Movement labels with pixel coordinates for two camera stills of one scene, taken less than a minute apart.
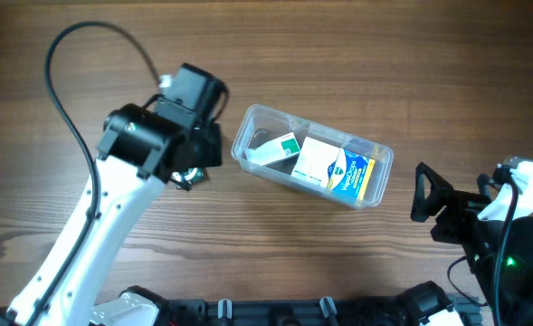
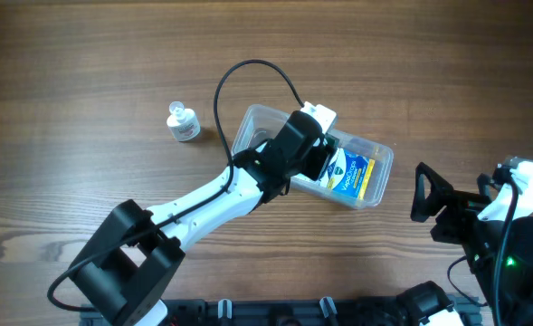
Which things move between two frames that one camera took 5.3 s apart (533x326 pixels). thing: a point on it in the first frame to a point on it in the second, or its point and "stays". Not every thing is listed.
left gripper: x=207 y=151 to x=318 y=159
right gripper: x=450 y=208 stays
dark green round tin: x=184 y=180 to x=332 y=140
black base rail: x=284 y=311 stays
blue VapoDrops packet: x=349 y=174 stays
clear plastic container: x=311 y=158 stays
